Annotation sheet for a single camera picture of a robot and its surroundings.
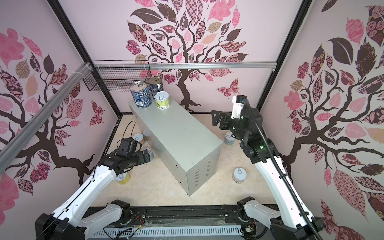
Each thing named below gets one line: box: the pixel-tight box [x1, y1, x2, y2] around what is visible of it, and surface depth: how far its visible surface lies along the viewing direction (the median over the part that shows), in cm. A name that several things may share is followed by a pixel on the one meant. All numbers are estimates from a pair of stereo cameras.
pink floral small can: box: [232, 167, 248, 184], surface depth 84 cm
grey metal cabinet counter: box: [128, 100, 224, 196], surface depth 67 cm
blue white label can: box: [129, 81, 152, 109], surface depth 72 cm
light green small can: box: [154, 91, 171, 110], surface depth 74 cm
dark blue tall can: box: [148, 76, 164, 99], surface depth 76 cm
